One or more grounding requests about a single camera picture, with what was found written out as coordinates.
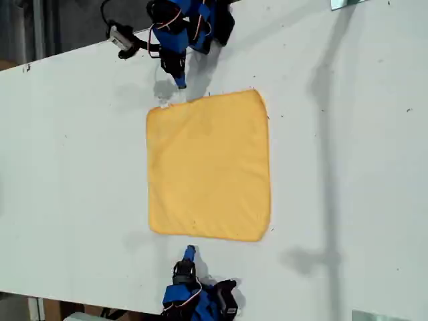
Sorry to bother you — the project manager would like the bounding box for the yellow square towel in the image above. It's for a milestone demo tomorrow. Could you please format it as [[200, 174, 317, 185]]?
[[146, 88, 272, 242]]

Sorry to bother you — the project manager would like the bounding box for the white box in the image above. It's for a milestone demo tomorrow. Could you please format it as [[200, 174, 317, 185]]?
[[63, 311, 101, 321]]

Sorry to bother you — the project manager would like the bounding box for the camera black stalk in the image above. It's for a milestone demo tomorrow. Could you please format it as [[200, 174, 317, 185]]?
[[132, 26, 162, 60]]

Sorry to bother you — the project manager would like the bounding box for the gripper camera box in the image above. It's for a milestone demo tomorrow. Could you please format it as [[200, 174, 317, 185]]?
[[215, 280, 239, 317], [106, 25, 135, 60]]

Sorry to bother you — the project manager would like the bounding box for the camera black cable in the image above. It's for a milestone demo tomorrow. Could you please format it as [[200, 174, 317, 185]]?
[[101, 0, 117, 27]]

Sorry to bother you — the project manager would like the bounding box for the grey metal post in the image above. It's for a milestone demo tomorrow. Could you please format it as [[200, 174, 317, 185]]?
[[32, 0, 46, 63]]

